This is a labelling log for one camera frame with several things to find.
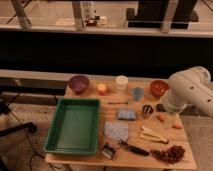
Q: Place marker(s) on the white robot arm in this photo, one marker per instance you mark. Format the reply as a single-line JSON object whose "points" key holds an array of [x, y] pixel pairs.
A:
{"points": [[189, 86]]}

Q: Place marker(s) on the purple bowl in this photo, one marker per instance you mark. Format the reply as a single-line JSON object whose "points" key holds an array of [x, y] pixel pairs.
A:
{"points": [[78, 84]]}

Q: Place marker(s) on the red bowl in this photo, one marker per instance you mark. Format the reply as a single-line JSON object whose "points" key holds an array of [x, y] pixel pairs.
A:
{"points": [[158, 88]]}

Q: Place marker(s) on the orange fruit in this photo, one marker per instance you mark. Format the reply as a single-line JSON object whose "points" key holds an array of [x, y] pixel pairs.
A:
{"points": [[102, 89]]}

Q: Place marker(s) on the thin metal utensil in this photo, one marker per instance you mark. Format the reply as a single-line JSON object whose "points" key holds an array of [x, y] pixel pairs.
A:
{"points": [[112, 103]]}

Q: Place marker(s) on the blue plastic cup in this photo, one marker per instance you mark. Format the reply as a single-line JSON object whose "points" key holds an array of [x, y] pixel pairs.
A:
{"points": [[137, 93]]}

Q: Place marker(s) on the black silver round object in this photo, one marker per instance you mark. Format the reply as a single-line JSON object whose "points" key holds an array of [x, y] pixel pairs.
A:
{"points": [[147, 109]]}

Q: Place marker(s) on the wooden table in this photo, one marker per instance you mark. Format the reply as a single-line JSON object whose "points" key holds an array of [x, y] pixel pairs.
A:
{"points": [[123, 158]]}

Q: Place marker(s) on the green plastic tray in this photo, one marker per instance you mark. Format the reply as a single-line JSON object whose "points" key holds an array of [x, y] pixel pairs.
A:
{"points": [[74, 128]]}

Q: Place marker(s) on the black binder clip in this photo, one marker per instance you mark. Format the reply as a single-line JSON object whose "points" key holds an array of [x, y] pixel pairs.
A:
{"points": [[108, 151]]}

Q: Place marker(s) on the orange carrot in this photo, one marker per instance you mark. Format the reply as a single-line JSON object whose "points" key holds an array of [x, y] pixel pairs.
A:
{"points": [[169, 121]]}

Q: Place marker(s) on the black chair base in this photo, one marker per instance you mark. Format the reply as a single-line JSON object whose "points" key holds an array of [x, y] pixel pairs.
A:
{"points": [[29, 126]]}

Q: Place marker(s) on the dark red grape bunch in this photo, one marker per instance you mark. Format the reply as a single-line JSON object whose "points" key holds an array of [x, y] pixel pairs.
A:
{"points": [[172, 155]]}

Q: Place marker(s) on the black handled knife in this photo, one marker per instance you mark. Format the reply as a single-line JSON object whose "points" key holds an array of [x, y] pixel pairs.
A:
{"points": [[133, 149]]}

